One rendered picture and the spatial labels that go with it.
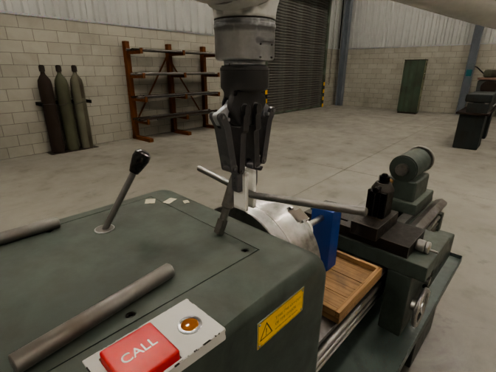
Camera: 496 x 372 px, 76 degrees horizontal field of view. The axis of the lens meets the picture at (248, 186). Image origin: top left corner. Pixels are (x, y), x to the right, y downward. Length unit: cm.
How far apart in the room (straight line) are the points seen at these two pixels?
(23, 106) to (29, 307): 676
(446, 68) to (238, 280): 1436
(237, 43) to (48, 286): 43
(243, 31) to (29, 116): 686
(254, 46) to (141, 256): 37
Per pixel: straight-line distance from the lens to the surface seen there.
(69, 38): 752
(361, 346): 144
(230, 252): 54
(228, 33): 48
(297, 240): 74
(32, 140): 729
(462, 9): 41
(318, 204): 47
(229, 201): 57
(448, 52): 1471
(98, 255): 59
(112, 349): 40
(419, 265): 125
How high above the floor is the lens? 154
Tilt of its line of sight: 20 degrees down
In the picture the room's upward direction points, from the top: straight up
